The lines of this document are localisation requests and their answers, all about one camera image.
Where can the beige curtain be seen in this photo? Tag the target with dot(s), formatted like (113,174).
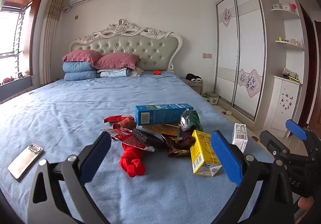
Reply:
(51,38)

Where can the red brown snack packet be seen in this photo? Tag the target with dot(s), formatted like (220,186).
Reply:
(126,123)

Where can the clear plastic wrapper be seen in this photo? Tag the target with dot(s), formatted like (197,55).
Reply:
(185,119)

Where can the tufted ornate headboard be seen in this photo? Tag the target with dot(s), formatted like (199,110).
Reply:
(140,48)

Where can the silver smartphone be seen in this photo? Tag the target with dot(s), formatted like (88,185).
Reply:
(25,162)

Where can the red cloth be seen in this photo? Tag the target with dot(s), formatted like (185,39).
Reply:
(131,161)

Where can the window with wooden frame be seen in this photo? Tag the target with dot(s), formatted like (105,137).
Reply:
(15,33)

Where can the black wrapper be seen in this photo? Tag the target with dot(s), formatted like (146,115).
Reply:
(154,140)

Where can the maroon cloth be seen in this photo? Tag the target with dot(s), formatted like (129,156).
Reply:
(188,140)

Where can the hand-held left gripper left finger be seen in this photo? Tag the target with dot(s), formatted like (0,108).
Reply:
(96,157)

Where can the dark window seat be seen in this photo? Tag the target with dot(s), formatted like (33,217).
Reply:
(17,89)

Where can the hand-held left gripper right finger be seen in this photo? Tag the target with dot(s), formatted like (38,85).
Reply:
(225,157)

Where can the person's right hand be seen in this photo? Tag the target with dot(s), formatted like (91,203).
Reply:
(306,205)

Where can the gold cardboard box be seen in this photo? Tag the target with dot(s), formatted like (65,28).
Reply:
(163,129)

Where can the bed with blue sheet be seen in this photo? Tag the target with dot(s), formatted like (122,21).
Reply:
(75,113)

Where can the white drink carton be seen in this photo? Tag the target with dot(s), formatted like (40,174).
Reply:
(239,137)

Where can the yellow drink carton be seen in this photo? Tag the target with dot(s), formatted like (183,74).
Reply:
(202,153)

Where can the green storage box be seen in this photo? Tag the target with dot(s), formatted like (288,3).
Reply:
(212,98)

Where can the blue pillow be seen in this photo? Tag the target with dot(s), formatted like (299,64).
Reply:
(77,67)
(79,76)

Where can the white shelf containers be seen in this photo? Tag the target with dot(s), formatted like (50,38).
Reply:
(284,6)

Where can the pink pillow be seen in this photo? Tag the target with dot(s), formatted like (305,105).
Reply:
(116,60)
(80,55)

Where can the red foil snack packet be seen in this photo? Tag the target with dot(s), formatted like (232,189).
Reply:
(128,138)

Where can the grey bedside table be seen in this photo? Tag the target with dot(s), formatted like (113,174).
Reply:
(194,87)

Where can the blue cardboard box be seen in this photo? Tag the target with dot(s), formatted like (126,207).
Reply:
(163,113)

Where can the dark clothes pile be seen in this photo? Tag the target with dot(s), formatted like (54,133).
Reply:
(193,77)

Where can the double wall switch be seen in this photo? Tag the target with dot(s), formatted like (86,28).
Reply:
(207,55)

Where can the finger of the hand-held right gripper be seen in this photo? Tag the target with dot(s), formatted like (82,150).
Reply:
(297,129)
(272,142)

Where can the green snack wrapper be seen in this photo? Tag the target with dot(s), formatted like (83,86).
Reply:
(196,119)

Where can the white cloth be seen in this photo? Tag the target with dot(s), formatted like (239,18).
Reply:
(137,71)

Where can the small red toys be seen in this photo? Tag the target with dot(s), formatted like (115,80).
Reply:
(7,80)

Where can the brown shiny wrapper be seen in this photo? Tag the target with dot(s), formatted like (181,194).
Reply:
(176,150)

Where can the clutter of small toys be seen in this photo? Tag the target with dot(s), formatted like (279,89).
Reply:
(289,75)

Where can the brown wooden door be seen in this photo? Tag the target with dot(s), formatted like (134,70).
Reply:
(309,68)

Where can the small orange object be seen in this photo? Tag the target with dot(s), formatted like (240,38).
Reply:
(157,72)

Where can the white low cabinet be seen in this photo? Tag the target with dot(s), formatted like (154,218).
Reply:
(282,106)

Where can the white sliding door wardrobe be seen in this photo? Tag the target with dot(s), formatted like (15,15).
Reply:
(248,50)

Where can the small red wrapper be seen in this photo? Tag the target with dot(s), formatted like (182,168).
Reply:
(112,119)

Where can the folded light blue blanket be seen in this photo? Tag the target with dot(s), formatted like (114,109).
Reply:
(112,73)

